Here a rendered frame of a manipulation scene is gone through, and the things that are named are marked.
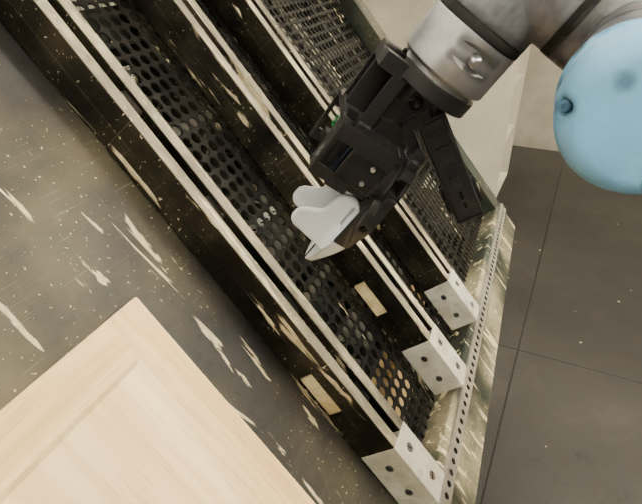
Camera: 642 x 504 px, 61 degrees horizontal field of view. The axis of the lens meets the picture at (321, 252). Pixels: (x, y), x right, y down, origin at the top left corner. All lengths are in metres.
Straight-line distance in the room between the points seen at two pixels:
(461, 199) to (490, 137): 3.73
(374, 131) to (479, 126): 3.77
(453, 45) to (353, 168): 0.12
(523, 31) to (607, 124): 0.17
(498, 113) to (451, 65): 3.75
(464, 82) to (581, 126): 0.17
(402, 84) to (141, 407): 0.46
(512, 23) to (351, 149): 0.15
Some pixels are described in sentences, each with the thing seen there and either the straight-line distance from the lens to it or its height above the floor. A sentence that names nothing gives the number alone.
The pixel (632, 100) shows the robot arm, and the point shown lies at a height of 1.66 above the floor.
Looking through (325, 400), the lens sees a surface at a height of 1.08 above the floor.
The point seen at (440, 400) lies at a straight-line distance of 1.19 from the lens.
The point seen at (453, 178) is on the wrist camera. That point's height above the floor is 1.54.
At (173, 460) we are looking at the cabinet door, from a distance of 0.70.
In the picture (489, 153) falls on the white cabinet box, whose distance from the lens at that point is 4.26.
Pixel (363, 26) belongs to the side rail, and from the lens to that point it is 1.90.
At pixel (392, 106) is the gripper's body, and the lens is 0.46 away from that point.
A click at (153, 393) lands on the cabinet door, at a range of 0.70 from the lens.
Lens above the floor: 1.72
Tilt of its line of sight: 30 degrees down
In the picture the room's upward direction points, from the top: straight up
